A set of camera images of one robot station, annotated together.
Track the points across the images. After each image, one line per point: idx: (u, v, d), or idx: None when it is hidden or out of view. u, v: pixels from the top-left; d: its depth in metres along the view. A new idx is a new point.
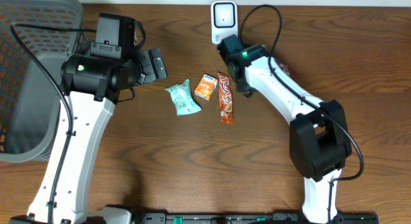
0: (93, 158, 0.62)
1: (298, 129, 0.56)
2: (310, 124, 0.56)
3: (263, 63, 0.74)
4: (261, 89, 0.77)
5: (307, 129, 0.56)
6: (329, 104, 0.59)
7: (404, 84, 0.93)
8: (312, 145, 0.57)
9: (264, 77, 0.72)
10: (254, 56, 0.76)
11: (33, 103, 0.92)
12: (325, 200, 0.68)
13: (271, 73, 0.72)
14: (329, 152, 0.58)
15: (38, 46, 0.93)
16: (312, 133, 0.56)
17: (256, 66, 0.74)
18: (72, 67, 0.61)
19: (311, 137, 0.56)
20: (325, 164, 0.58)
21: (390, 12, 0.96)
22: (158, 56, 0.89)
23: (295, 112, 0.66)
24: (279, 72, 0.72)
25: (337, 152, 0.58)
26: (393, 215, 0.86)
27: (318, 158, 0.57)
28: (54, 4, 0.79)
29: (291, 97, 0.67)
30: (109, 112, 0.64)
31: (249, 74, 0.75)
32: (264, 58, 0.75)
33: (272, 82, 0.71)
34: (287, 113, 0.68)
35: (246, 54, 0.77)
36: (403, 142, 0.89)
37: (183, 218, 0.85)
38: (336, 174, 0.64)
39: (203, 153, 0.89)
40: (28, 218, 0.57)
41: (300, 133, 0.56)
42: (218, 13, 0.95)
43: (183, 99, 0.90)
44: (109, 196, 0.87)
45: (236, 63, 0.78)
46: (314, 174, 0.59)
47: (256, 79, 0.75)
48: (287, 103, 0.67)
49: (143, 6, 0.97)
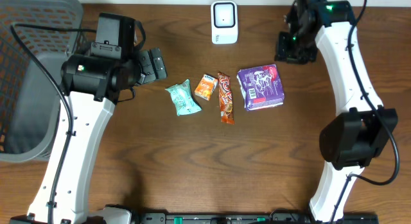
0: (93, 158, 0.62)
1: (347, 122, 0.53)
2: (359, 122, 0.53)
3: (344, 33, 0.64)
4: (326, 60, 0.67)
5: (355, 126, 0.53)
6: (387, 110, 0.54)
7: (404, 85, 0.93)
8: (349, 139, 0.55)
9: (336, 49, 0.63)
10: (338, 15, 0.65)
11: (33, 103, 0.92)
12: (336, 197, 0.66)
13: (346, 48, 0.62)
14: (359, 148, 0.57)
15: (38, 46, 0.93)
16: (357, 131, 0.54)
17: (336, 29, 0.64)
18: (73, 67, 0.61)
19: (355, 134, 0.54)
20: (351, 157, 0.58)
21: (390, 12, 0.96)
22: (158, 56, 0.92)
23: (351, 104, 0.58)
24: (356, 51, 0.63)
25: (366, 150, 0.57)
26: (393, 215, 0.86)
27: (348, 151, 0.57)
28: (54, 5, 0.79)
29: (354, 86, 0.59)
30: (109, 113, 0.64)
31: (325, 35, 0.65)
32: (347, 24, 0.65)
33: (343, 58, 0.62)
34: (340, 99, 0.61)
35: (330, 9, 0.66)
36: (403, 142, 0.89)
37: (183, 218, 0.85)
38: (356, 171, 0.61)
39: (203, 153, 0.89)
40: (28, 219, 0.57)
41: (347, 128, 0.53)
42: (218, 13, 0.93)
43: (183, 99, 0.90)
44: (109, 196, 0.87)
45: (314, 13, 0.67)
46: (336, 162, 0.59)
47: (326, 45, 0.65)
48: (347, 88, 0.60)
49: (143, 6, 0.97)
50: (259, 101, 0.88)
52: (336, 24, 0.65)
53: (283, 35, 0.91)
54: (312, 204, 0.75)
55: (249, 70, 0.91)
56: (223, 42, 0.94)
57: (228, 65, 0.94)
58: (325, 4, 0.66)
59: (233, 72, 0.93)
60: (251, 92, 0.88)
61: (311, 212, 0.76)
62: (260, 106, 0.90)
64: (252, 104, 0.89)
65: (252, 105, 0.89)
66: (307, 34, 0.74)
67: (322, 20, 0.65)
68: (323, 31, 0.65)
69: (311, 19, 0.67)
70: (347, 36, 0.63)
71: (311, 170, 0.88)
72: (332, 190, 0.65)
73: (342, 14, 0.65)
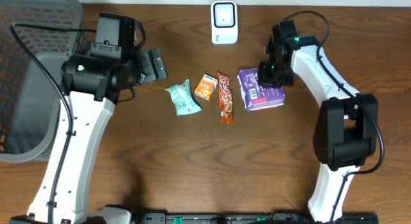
0: (92, 158, 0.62)
1: (329, 109, 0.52)
2: (341, 107, 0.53)
3: (311, 51, 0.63)
4: (303, 77, 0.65)
5: (336, 112, 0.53)
6: (366, 96, 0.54)
7: (404, 85, 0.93)
8: (336, 129, 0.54)
9: (307, 63, 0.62)
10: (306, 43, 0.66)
11: (33, 103, 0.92)
12: (334, 197, 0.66)
13: (316, 59, 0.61)
14: (350, 141, 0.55)
15: (38, 46, 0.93)
16: (340, 117, 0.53)
17: (305, 50, 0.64)
18: (73, 67, 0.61)
19: (339, 121, 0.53)
20: (345, 154, 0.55)
21: (390, 12, 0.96)
22: (158, 56, 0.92)
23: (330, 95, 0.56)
24: (325, 61, 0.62)
25: (358, 144, 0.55)
26: (393, 215, 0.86)
27: (339, 144, 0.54)
28: (54, 4, 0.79)
29: (329, 83, 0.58)
30: (109, 112, 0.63)
31: (296, 58, 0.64)
32: (314, 46, 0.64)
33: (316, 67, 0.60)
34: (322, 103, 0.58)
35: (297, 40, 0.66)
36: (403, 142, 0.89)
37: (183, 218, 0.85)
38: (352, 169, 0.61)
39: (203, 153, 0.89)
40: (28, 219, 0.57)
41: (329, 115, 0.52)
42: (218, 13, 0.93)
43: (183, 99, 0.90)
44: (109, 196, 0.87)
45: (286, 47, 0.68)
46: (331, 162, 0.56)
47: (298, 63, 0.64)
48: (323, 86, 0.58)
49: (143, 6, 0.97)
50: (261, 101, 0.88)
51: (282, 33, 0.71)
52: (305, 47, 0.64)
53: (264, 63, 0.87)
54: (309, 206, 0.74)
55: (250, 71, 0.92)
56: (223, 42, 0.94)
57: (228, 65, 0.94)
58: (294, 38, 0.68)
59: (233, 72, 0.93)
60: (252, 93, 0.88)
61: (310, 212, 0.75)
62: (261, 107, 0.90)
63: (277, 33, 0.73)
64: (253, 105, 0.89)
65: (253, 105, 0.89)
66: (281, 64, 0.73)
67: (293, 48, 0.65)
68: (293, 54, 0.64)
69: (284, 52, 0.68)
70: (314, 52, 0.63)
71: (311, 170, 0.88)
72: (330, 190, 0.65)
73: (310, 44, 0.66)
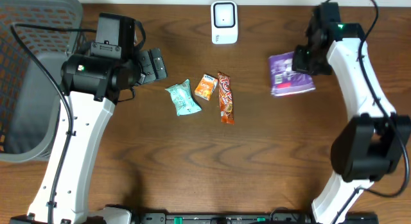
0: (93, 159, 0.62)
1: (358, 128, 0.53)
2: (371, 126, 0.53)
3: (354, 45, 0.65)
4: (337, 72, 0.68)
5: (366, 131, 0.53)
6: (400, 117, 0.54)
7: (404, 85, 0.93)
8: (361, 146, 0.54)
9: (347, 59, 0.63)
10: (349, 31, 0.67)
11: (33, 103, 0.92)
12: (341, 205, 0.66)
13: (357, 59, 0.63)
14: (372, 160, 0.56)
15: (38, 46, 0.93)
16: (368, 137, 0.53)
17: (347, 43, 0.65)
18: (73, 67, 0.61)
19: (365, 141, 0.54)
20: (363, 171, 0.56)
21: (390, 12, 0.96)
22: (159, 56, 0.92)
23: (364, 108, 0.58)
24: (367, 62, 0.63)
25: (380, 163, 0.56)
26: (394, 215, 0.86)
27: (359, 162, 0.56)
28: (53, 4, 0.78)
29: (366, 94, 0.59)
30: (109, 112, 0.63)
31: (336, 48, 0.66)
32: (356, 40, 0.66)
33: (354, 68, 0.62)
34: (352, 104, 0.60)
35: (341, 27, 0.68)
36: None
37: (183, 218, 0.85)
38: (365, 184, 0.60)
39: (203, 153, 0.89)
40: (28, 218, 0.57)
41: (357, 132, 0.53)
42: (218, 13, 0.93)
43: (183, 99, 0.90)
44: (109, 196, 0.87)
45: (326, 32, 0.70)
46: (347, 175, 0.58)
47: (338, 59, 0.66)
48: (358, 93, 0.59)
49: (143, 6, 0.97)
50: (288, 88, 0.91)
51: (323, 16, 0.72)
52: (347, 38, 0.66)
53: (300, 49, 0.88)
54: (314, 206, 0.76)
55: (280, 57, 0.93)
56: (223, 41, 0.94)
57: (228, 65, 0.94)
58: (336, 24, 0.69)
59: (233, 72, 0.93)
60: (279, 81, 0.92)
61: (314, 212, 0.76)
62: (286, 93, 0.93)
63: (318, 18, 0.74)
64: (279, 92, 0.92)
65: (279, 93, 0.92)
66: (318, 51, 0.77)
67: (334, 36, 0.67)
68: (335, 45, 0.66)
69: (322, 36, 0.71)
70: (356, 48, 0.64)
71: (311, 170, 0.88)
72: (338, 198, 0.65)
73: (354, 34, 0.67)
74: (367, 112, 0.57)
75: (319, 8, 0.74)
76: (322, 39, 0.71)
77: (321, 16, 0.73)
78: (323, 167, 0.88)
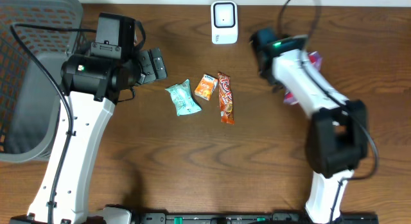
0: (92, 158, 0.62)
1: (319, 122, 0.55)
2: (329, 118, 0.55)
3: (295, 56, 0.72)
4: (289, 84, 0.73)
5: (327, 123, 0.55)
6: (353, 103, 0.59)
7: (404, 85, 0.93)
8: (329, 138, 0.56)
9: (292, 69, 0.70)
10: (286, 47, 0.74)
11: (33, 103, 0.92)
12: (331, 200, 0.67)
13: (300, 66, 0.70)
14: (345, 149, 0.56)
15: (38, 46, 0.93)
16: (331, 128, 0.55)
17: (288, 56, 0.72)
18: (73, 67, 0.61)
19: (330, 133, 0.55)
20: (340, 163, 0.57)
21: (390, 12, 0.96)
22: (158, 56, 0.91)
23: (319, 104, 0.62)
24: (308, 67, 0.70)
25: (352, 151, 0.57)
26: (393, 215, 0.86)
27: (333, 156, 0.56)
28: (53, 4, 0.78)
29: (316, 92, 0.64)
30: (110, 112, 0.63)
31: (278, 63, 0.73)
32: (295, 51, 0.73)
33: (300, 76, 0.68)
34: (309, 106, 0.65)
35: (278, 45, 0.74)
36: (402, 142, 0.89)
37: (183, 218, 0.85)
38: (347, 174, 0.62)
39: (203, 153, 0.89)
40: (28, 219, 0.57)
41: (318, 126, 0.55)
42: (218, 13, 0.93)
43: (183, 99, 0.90)
44: (109, 196, 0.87)
45: (267, 52, 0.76)
46: (327, 172, 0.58)
47: (284, 72, 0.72)
48: (310, 95, 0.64)
49: (143, 6, 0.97)
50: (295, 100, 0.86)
51: (261, 40, 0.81)
52: (287, 52, 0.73)
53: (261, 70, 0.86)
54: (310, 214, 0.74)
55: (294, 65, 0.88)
56: (223, 41, 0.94)
57: (228, 65, 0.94)
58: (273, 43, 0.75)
59: (233, 72, 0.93)
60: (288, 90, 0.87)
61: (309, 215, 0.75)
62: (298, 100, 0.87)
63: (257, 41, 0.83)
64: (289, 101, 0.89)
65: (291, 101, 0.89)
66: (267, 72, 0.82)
67: (274, 55, 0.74)
68: (277, 60, 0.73)
69: (264, 58, 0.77)
70: (298, 58, 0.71)
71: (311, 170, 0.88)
72: (327, 194, 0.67)
73: (291, 47, 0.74)
74: (323, 106, 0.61)
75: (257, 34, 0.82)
76: (264, 60, 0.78)
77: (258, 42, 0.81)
78: None
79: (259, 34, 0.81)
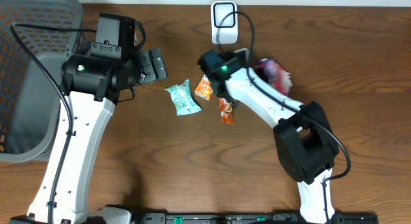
0: (92, 158, 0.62)
1: (282, 135, 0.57)
2: (292, 128, 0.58)
3: (243, 75, 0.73)
4: (246, 101, 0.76)
5: (291, 133, 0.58)
6: (308, 106, 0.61)
7: (404, 85, 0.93)
8: (297, 146, 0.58)
9: (244, 89, 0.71)
10: (234, 69, 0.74)
11: (33, 103, 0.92)
12: (320, 200, 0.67)
13: (250, 83, 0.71)
14: (314, 152, 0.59)
15: (38, 46, 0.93)
16: (296, 136, 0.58)
17: (236, 77, 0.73)
18: (73, 67, 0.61)
19: (296, 141, 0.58)
20: (314, 166, 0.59)
21: (390, 12, 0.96)
22: (158, 56, 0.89)
23: (277, 117, 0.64)
24: (259, 82, 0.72)
25: (323, 153, 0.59)
26: (393, 215, 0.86)
27: (306, 162, 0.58)
28: (53, 4, 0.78)
29: (271, 104, 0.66)
30: (110, 112, 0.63)
31: (229, 86, 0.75)
32: (243, 70, 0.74)
33: (253, 92, 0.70)
34: (270, 120, 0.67)
35: (225, 68, 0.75)
36: (402, 142, 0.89)
37: (183, 218, 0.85)
38: (328, 174, 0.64)
39: (203, 153, 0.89)
40: (28, 219, 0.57)
41: (284, 138, 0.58)
42: (218, 13, 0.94)
43: (183, 99, 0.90)
44: (109, 196, 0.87)
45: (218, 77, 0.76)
46: (306, 178, 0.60)
47: (239, 91, 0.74)
48: (268, 110, 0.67)
49: (143, 6, 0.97)
50: None
51: (208, 65, 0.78)
52: (235, 74, 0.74)
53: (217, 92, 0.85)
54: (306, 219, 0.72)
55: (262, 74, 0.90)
56: (223, 42, 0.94)
57: None
58: (220, 67, 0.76)
59: None
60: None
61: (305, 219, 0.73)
62: None
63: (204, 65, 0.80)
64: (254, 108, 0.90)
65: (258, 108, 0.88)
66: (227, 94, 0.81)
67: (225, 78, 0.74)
68: (228, 83, 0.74)
69: (216, 83, 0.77)
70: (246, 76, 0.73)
71: None
72: (314, 196, 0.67)
73: (238, 67, 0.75)
74: (282, 117, 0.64)
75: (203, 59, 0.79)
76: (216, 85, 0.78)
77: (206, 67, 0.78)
78: None
79: (206, 60, 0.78)
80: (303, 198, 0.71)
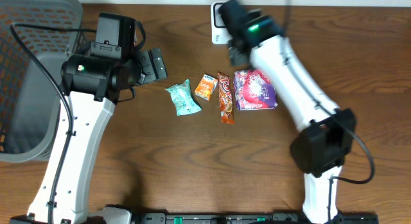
0: (92, 158, 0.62)
1: (311, 138, 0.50)
2: (322, 132, 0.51)
3: (276, 46, 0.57)
4: (273, 81, 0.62)
5: (319, 138, 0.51)
6: (343, 111, 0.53)
7: (404, 85, 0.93)
8: (320, 149, 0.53)
9: (275, 67, 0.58)
10: (264, 30, 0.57)
11: (33, 103, 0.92)
12: (325, 199, 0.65)
13: (284, 63, 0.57)
14: (332, 153, 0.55)
15: (38, 46, 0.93)
16: (323, 141, 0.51)
17: (267, 47, 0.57)
18: (73, 67, 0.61)
19: (321, 145, 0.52)
20: (326, 163, 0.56)
21: (390, 12, 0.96)
22: (158, 56, 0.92)
23: (308, 116, 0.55)
24: (293, 63, 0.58)
25: (338, 153, 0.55)
26: (393, 216, 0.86)
27: (321, 160, 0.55)
28: (53, 4, 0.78)
29: (305, 99, 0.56)
30: (110, 112, 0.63)
31: (257, 56, 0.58)
32: (277, 38, 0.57)
33: (285, 76, 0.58)
34: (296, 114, 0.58)
35: (255, 28, 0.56)
36: (402, 142, 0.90)
37: (183, 218, 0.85)
38: (336, 171, 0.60)
39: (203, 153, 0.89)
40: (28, 219, 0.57)
41: (311, 142, 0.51)
42: (219, 12, 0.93)
43: (183, 99, 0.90)
44: (109, 196, 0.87)
45: (242, 38, 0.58)
46: (314, 171, 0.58)
47: (266, 67, 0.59)
48: (298, 103, 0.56)
49: (143, 6, 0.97)
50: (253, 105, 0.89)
51: (232, 19, 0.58)
52: (266, 41, 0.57)
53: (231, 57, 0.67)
54: (308, 217, 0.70)
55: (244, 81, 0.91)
56: (223, 41, 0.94)
57: (228, 65, 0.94)
58: (248, 24, 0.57)
59: (233, 72, 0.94)
60: (241, 97, 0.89)
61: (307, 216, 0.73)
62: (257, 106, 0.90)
63: (225, 18, 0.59)
64: (240, 109, 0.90)
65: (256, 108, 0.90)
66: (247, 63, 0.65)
67: (251, 43, 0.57)
68: (255, 52, 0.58)
69: (239, 42, 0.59)
70: (280, 49, 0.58)
71: None
72: (319, 193, 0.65)
73: (271, 31, 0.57)
74: (313, 119, 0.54)
75: (223, 8, 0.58)
76: (238, 45, 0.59)
77: (227, 19, 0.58)
78: None
79: (228, 11, 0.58)
80: (308, 194, 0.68)
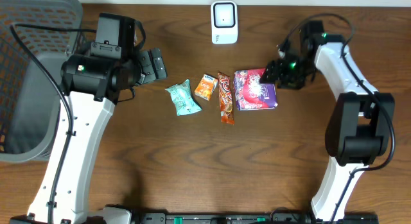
0: (92, 158, 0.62)
1: (345, 101, 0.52)
2: (358, 101, 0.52)
3: (337, 47, 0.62)
4: (324, 70, 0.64)
5: (353, 106, 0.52)
6: (383, 94, 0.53)
7: (404, 85, 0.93)
8: (351, 120, 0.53)
9: (331, 57, 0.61)
10: (333, 38, 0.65)
11: (33, 103, 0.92)
12: (338, 195, 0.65)
13: (340, 56, 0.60)
14: (363, 138, 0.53)
15: (38, 46, 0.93)
16: (356, 112, 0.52)
17: (330, 47, 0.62)
18: (73, 67, 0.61)
19: (353, 117, 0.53)
20: (356, 151, 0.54)
21: (390, 13, 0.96)
22: (158, 56, 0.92)
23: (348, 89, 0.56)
24: (349, 59, 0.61)
25: (371, 142, 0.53)
26: (393, 216, 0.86)
27: (351, 141, 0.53)
28: (53, 4, 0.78)
29: (349, 77, 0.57)
30: (110, 112, 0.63)
31: (320, 53, 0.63)
32: (340, 43, 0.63)
33: (338, 63, 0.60)
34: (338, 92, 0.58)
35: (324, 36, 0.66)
36: (402, 142, 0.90)
37: (183, 218, 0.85)
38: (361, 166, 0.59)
39: (203, 153, 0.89)
40: (28, 219, 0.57)
41: (344, 107, 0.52)
42: (218, 13, 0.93)
43: (183, 99, 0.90)
44: (109, 196, 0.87)
45: (312, 43, 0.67)
46: (340, 157, 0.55)
47: (324, 63, 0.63)
48: (343, 79, 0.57)
49: (143, 6, 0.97)
50: (253, 106, 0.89)
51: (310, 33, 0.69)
52: (331, 43, 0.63)
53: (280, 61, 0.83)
54: (315, 214, 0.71)
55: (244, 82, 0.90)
56: (223, 42, 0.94)
57: (228, 65, 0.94)
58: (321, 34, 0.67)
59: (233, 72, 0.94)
60: (241, 97, 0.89)
61: (312, 210, 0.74)
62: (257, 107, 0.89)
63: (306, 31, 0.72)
64: (240, 109, 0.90)
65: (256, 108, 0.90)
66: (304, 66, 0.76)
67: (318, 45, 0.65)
68: (320, 50, 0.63)
69: (309, 46, 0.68)
70: (340, 49, 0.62)
71: (311, 170, 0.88)
72: (335, 187, 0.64)
73: (338, 41, 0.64)
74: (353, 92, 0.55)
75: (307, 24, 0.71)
76: (308, 49, 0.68)
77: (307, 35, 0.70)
78: (323, 167, 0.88)
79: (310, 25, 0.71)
80: (324, 185, 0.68)
